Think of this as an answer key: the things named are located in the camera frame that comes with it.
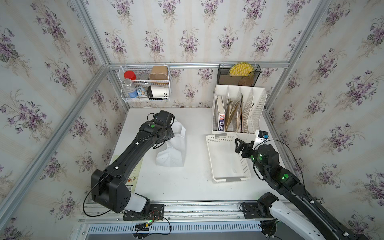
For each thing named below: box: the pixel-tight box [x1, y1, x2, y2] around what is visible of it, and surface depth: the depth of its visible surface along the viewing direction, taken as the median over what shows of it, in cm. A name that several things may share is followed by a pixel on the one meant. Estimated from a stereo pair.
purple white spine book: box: [216, 95, 226, 132], surface depth 90 cm
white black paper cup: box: [151, 86, 170, 98], surface depth 95 cm
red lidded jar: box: [124, 70, 137, 81], surface depth 93 cm
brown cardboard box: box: [149, 65, 169, 80], surface depth 92 cm
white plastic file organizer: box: [212, 84, 268, 135], surface depth 100 cm
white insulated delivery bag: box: [156, 118, 187, 168], surface depth 88 cm
